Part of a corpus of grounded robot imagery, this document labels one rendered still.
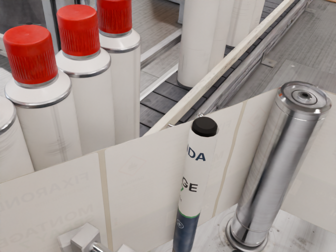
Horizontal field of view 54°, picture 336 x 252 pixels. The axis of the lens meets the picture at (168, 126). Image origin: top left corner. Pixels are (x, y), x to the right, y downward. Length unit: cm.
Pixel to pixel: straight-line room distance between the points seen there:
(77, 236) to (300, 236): 26
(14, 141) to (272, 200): 21
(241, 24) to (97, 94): 43
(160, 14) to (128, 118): 60
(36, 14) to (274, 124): 58
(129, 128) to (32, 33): 18
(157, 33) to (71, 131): 58
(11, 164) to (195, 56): 34
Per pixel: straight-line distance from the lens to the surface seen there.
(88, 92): 31
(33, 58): 26
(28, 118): 28
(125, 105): 37
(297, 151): 26
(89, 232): 22
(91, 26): 29
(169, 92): 55
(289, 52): 86
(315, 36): 97
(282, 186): 29
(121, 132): 39
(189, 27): 51
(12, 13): 74
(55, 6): 50
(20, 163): 28
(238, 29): 69
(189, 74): 54
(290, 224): 41
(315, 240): 41
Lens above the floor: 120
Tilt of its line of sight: 41 degrees down
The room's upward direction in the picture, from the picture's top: 5 degrees clockwise
